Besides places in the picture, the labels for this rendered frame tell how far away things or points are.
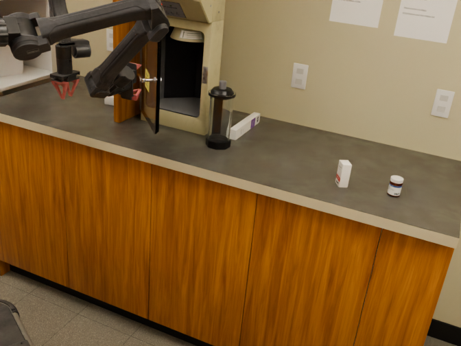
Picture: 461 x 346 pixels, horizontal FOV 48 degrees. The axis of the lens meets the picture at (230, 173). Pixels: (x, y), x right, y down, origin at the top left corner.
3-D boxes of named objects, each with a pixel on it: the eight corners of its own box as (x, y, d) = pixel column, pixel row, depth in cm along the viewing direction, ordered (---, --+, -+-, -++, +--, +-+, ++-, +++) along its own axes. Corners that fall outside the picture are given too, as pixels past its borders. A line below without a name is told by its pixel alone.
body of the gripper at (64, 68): (80, 75, 203) (79, 57, 199) (63, 82, 194) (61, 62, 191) (67, 73, 205) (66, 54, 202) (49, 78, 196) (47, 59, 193)
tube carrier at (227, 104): (213, 135, 218) (217, 86, 209) (235, 142, 214) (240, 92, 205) (199, 143, 210) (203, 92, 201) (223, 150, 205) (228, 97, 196)
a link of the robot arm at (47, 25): (160, -23, 146) (172, 6, 144) (159, 5, 159) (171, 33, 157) (-2, 16, 136) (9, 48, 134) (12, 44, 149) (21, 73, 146)
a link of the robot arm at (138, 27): (146, -4, 153) (158, 27, 150) (161, -1, 157) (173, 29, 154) (79, 75, 180) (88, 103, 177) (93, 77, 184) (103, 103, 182)
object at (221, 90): (217, 92, 209) (218, 76, 207) (237, 97, 206) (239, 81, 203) (206, 97, 202) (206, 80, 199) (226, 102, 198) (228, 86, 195)
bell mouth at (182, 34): (182, 31, 229) (183, 19, 226) (219, 38, 223) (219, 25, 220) (162, 37, 214) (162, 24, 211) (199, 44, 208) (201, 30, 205)
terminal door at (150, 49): (142, 110, 229) (143, 16, 212) (157, 135, 203) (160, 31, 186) (140, 110, 228) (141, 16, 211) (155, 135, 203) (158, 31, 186)
